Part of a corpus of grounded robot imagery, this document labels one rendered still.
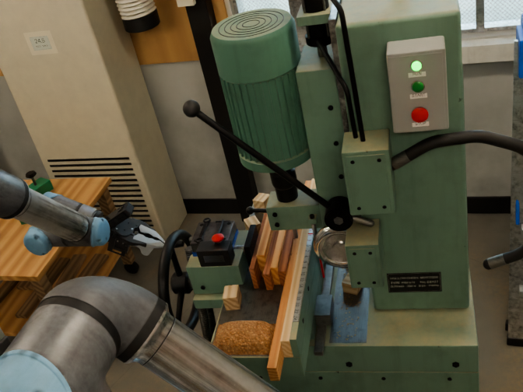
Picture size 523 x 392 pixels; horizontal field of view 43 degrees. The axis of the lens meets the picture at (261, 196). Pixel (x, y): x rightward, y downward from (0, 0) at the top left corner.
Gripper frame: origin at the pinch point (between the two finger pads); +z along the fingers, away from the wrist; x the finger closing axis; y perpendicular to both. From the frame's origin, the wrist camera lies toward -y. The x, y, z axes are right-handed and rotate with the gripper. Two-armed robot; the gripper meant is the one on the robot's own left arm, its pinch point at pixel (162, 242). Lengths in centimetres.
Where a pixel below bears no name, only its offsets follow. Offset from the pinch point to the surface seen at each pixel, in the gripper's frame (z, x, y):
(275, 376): 36, 46, -24
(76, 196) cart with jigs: -51, -75, 71
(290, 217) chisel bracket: 28.8, 9.3, -33.1
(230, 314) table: 23.6, 28.1, -15.0
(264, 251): 26.0, 13.9, -24.0
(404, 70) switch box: 35, 21, -84
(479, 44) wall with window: 80, -122, -37
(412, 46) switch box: 35, 18, -87
